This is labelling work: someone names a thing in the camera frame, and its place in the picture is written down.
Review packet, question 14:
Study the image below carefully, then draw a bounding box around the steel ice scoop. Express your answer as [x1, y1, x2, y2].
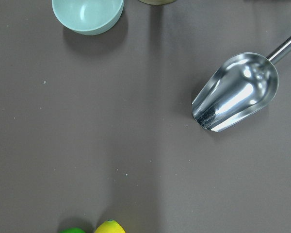
[192, 36, 291, 132]

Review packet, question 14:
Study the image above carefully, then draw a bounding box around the mint green bowl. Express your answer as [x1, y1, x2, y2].
[51, 0, 125, 35]

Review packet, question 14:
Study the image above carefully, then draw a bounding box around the wooden glass rack stand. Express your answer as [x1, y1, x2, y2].
[139, 0, 176, 5]

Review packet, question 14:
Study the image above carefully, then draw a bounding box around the upper whole yellow lemon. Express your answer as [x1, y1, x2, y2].
[94, 219, 125, 233]

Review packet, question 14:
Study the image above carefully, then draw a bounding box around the green lime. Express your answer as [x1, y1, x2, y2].
[59, 227, 85, 233]

